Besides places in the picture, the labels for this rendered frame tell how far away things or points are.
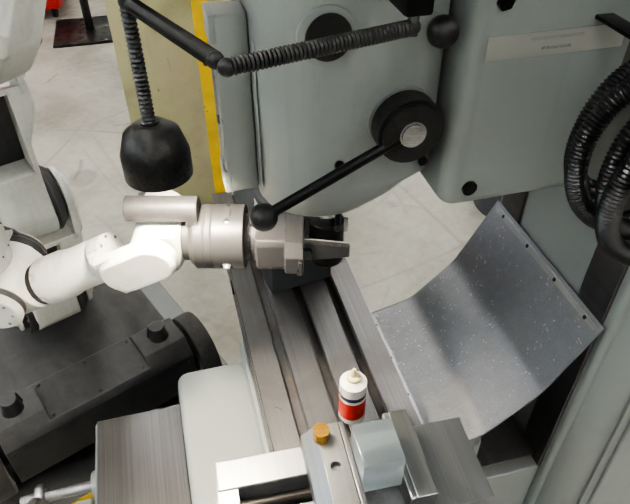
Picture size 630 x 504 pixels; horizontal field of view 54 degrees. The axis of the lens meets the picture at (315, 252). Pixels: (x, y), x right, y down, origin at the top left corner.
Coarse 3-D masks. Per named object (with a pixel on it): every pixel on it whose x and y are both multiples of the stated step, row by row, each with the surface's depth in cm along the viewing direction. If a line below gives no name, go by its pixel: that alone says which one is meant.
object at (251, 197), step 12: (240, 192) 119; (252, 192) 110; (252, 204) 112; (312, 264) 115; (264, 276) 119; (276, 276) 114; (288, 276) 115; (300, 276) 116; (312, 276) 117; (324, 276) 119; (276, 288) 115; (288, 288) 117
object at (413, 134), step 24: (408, 96) 60; (384, 120) 60; (408, 120) 60; (432, 120) 61; (384, 144) 62; (408, 144) 62; (432, 144) 63; (336, 168) 63; (312, 192) 63; (264, 216) 63
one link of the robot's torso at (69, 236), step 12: (48, 168) 127; (60, 180) 125; (72, 192) 128; (72, 204) 127; (72, 216) 129; (72, 228) 133; (48, 240) 131; (60, 240) 131; (72, 240) 133; (48, 252) 136; (72, 300) 150; (84, 300) 154; (36, 312) 145; (48, 312) 148; (60, 312) 150; (72, 312) 154; (24, 324) 148; (36, 324) 148; (48, 324) 151
